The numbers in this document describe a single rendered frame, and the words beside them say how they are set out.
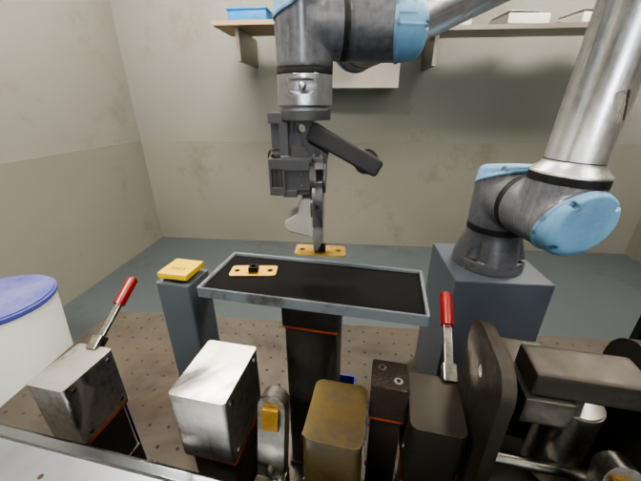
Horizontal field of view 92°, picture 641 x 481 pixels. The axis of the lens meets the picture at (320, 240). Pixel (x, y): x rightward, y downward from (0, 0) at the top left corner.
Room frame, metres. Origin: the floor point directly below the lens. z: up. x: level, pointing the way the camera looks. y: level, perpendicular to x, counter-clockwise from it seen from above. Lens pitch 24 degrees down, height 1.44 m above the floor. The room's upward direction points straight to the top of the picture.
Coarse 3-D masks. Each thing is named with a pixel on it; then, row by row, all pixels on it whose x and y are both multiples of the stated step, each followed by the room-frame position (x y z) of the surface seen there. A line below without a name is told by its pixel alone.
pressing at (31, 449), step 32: (0, 448) 0.28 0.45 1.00; (32, 448) 0.28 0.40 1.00; (64, 448) 0.28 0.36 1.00; (96, 448) 0.28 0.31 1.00; (0, 480) 0.24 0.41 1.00; (32, 480) 0.24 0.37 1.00; (64, 480) 0.24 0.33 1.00; (96, 480) 0.24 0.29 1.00; (128, 480) 0.24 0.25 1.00; (160, 480) 0.24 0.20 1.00; (192, 480) 0.24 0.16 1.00; (224, 480) 0.24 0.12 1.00
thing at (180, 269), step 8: (168, 264) 0.52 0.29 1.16; (176, 264) 0.52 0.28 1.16; (184, 264) 0.52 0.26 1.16; (192, 264) 0.52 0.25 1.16; (200, 264) 0.53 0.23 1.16; (160, 272) 0.49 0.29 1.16; (168, 272) 0.49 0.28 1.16; (176, 272) 0.49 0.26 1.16; (184, 272) 0.49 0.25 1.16; (192, 272) 0.50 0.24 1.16; (184, 280) 0.48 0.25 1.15
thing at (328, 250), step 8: (296, 248) 0.47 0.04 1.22; (304, 248) 0.48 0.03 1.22; (312, 248) 0.47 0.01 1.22; (320, 248) 0.46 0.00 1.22; (328, 248) 0.48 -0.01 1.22; (336, 248) 0.48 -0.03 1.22; (344, 248) 0.48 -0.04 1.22; (320, 256) 0.45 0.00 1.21; (328, 256) 0.45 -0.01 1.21; (336, 256) 0.45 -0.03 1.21; (344, 256) 0.45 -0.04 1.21
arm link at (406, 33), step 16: (352, 0) 0.45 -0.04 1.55; (368, 0) 0.45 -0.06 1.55; (384, 0) 0.45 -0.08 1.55; (400, 0) 0.45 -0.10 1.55; (416, 0) 0.46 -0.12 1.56; (352, 16) 0.44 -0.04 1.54; (368, 16) 0.44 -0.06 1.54; (384, 16) 0.45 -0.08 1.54; (400, 16) 0.45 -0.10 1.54; (416, 16) 0.45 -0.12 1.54; (352, 32) 0.44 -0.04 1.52; (368, 32) 0.45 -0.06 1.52; (384, 32) 0.45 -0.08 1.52; (400, 32) 0.45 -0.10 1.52; (416, 32) 0.45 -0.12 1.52; (352, 48) 0.45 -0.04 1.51; (368, 48) 0.45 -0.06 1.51; (384, 48) 0.46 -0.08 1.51; (400, 48) 0.46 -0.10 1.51; (416, 48) 0.46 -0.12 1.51; (368, 64) 0.51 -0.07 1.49
